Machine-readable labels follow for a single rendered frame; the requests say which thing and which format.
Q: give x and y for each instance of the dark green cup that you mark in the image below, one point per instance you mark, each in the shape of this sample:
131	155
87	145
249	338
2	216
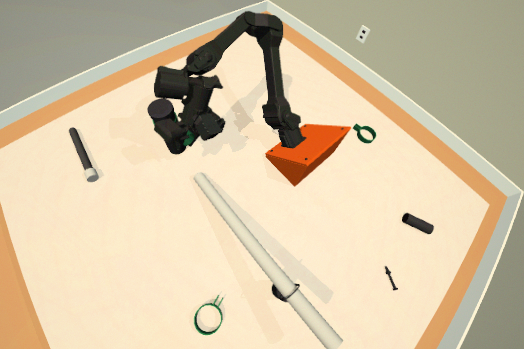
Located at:
187	141

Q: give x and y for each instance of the black cylinder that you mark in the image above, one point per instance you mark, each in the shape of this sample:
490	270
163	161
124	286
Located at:
417	223
162	109

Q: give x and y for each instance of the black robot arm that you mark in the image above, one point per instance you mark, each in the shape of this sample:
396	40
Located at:
268	31

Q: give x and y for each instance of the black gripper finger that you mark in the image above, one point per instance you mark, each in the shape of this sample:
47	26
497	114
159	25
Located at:
179	143
196	133

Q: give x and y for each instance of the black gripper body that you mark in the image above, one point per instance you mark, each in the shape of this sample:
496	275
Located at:
171	131

